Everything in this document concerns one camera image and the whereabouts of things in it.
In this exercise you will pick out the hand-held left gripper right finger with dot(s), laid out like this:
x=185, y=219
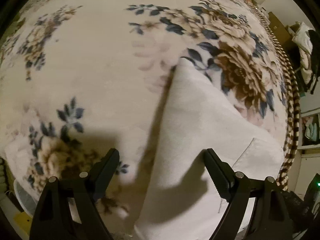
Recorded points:
x=220, y=177

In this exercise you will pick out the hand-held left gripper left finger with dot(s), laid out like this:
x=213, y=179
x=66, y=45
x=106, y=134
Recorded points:
x=103, y=177

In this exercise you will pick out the white pants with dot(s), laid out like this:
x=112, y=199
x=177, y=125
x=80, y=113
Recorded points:
x=200, y=135

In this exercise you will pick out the white wardrobe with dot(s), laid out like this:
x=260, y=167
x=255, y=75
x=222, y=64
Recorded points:
x=310, y=165

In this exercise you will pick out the teal folded cloth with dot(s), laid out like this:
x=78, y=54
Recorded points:
x=310, y=131

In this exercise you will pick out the white trash bin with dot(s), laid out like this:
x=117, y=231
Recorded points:
x=23, y=197

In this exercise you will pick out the brown checked blanket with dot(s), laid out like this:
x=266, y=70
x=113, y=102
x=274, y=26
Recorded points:
x=291, y=92

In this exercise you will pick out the floral blanket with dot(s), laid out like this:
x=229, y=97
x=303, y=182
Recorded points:
x=87, y=67

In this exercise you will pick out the white garment pile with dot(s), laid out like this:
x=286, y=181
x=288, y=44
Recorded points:
x=303, y=45

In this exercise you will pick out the cardboard box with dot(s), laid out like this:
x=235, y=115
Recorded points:
x=276, y=22

